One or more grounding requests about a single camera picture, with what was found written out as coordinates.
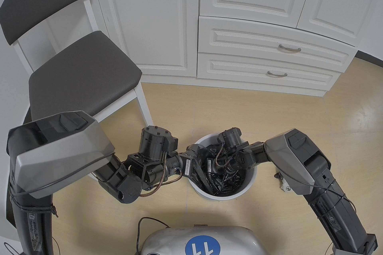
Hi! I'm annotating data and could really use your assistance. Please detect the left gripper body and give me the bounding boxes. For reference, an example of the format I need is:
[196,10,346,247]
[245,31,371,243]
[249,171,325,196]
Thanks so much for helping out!
[176,146,207,181]

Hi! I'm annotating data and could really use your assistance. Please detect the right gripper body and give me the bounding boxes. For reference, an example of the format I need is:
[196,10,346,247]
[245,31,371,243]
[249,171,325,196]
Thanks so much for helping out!
[205,155,239,177]

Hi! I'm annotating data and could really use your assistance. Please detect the black plastic bag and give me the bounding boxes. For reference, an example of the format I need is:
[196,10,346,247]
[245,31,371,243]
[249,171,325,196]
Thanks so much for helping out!
[191,143,247,196]

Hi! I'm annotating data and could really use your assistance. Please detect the white paper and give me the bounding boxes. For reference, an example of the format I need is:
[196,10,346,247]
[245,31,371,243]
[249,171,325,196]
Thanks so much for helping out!
[280,179,295,193]

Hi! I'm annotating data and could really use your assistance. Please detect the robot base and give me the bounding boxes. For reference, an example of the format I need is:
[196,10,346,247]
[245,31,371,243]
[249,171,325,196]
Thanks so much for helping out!
[141,225,268,255]

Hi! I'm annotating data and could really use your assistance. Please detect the white trash bin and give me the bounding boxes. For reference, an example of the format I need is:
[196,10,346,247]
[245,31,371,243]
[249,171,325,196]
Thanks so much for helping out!
[187,134,258,200]

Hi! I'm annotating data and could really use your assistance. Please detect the grey and white chair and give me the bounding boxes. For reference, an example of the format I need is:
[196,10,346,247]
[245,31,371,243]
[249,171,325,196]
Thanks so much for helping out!
[0,0,154,135]

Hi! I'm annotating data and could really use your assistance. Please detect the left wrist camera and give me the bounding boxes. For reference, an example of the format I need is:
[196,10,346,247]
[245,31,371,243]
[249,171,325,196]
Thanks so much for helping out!
[163,136,179,156]

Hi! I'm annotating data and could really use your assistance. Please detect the black cable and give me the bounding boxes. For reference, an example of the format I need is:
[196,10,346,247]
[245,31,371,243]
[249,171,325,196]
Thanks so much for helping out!
[136,217,171,253]

